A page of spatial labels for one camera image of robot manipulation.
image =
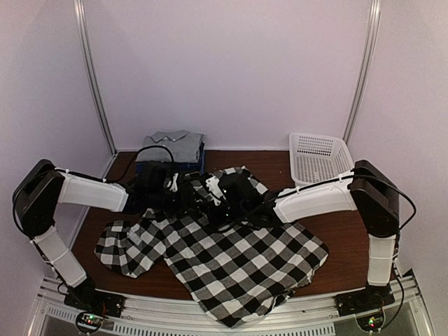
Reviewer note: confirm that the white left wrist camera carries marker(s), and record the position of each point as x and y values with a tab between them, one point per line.
173	183

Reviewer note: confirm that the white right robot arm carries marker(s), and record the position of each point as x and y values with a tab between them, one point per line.
355	213

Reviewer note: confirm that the aluminium frame post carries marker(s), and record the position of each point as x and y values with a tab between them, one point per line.
373	24
92	80

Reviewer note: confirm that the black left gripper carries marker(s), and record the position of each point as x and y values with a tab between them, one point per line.
186	201

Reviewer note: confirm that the white plastic laundry basket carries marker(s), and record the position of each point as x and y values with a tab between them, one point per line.
315	158

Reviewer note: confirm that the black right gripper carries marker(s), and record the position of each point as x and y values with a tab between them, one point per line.
215	218

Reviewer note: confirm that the left circuit board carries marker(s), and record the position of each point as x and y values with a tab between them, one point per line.
88	322

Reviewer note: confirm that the right aluminium frame post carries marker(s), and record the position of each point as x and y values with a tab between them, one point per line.
373	24

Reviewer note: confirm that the grey folded shirt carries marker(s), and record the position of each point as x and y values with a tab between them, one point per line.
183	145

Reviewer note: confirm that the right circuit board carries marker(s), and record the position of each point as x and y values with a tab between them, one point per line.
370	323

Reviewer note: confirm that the black white plaid shirt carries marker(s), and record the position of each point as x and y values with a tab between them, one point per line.
235	276

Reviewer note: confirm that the aluminium front rail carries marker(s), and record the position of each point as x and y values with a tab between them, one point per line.
396	308

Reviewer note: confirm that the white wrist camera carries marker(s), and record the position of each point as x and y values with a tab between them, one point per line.
173	183
214	190

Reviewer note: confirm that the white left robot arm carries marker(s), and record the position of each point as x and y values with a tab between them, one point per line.
37	203

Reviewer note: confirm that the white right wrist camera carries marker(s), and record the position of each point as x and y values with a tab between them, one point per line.
214	190

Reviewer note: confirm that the circuit board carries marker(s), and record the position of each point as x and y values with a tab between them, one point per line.
370	323
88	322

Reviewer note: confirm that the left aluminium frame post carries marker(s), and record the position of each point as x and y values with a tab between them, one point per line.
92	80

